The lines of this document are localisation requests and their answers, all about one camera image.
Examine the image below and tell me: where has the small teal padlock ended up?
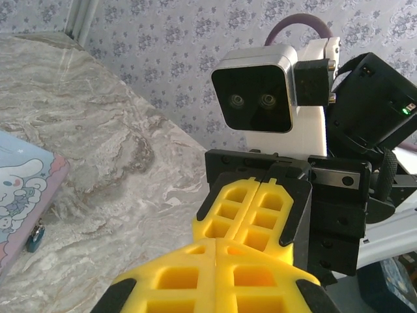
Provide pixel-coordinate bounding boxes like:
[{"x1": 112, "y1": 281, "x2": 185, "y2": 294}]
[{"x1": 25, "y1": 218, "x2": 46, "y2": 254}]

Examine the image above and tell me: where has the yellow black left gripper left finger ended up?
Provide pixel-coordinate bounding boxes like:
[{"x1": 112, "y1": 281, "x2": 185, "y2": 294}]
[{"x1": 91, "y1": 237, "x2": 217, "y2": 313}]

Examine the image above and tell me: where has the black braided cable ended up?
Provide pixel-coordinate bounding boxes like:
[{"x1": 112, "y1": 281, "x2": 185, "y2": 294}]
[{"x1": 376, "y1": 147, "x2": 400, "y2": 203}]

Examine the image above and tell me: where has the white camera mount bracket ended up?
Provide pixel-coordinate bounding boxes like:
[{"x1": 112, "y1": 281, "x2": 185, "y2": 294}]
[{"x1": 246, "y1": 36, "x2": 341, "y2": 157}]

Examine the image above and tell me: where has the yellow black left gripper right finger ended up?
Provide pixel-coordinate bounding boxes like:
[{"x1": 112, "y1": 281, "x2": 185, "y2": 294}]
[{"x1": 215, "y1": 238, "x2": 341, "y2": 313}]

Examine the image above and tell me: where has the silver black wrist camera box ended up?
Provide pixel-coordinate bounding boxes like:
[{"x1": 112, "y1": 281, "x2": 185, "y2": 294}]
[{"x1": 210, "y1": 44, "x2": 299, "y2": 134}]

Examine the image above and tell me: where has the pastel cartoon tin box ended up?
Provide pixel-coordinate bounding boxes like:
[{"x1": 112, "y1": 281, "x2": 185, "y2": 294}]
[{"x1": 0, "y1": 130, "x2": 71, "y2": 278}]

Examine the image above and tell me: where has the aluminium frame corner post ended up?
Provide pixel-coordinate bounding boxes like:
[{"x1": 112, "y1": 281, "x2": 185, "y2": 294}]
[{"x1": 65, "y1": 0, "x2": 97, "y2": 42}]

